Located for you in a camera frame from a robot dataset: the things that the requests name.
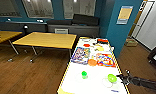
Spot lime green bowl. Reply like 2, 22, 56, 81
106, 73, 118, 84

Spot green plastic cup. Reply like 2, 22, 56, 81
81, 70, 89, 81

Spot blue snack box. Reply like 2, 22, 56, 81
95, 52, 117, 69

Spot yellow game table white top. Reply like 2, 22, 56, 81
56, 35, 131, 94

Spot cardboard box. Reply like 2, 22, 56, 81
125, 37, 139, 48

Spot pale yellow item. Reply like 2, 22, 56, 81
93, 45, 105, 53

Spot red and black box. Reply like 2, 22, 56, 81
96, 38, 110, 46

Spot blue purple board game box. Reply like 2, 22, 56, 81
70, 46, 92, 65

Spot small red flat lid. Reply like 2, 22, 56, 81
82, 42, 91, 48

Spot brown wooden door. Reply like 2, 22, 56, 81
128, 0, 156, 39

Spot grey cabinet with white label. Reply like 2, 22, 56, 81
47, 23, 101, 38

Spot black case on cabinet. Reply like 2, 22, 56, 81
71, 13, 100, 27

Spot long yellow wooden table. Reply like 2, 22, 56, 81
12, 31, 78, 64
0, 29, 24, 56

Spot small black stand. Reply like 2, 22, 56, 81
22, 24, 30, 35

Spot low grey bench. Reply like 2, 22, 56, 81
0, 20, 48, 34

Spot small pale wall panel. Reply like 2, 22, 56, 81
115, 5, 135, 26

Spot window in blue wall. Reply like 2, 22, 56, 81
0, 0, 22, 18
62, 0, 97, 20
21, 0, 55, 20

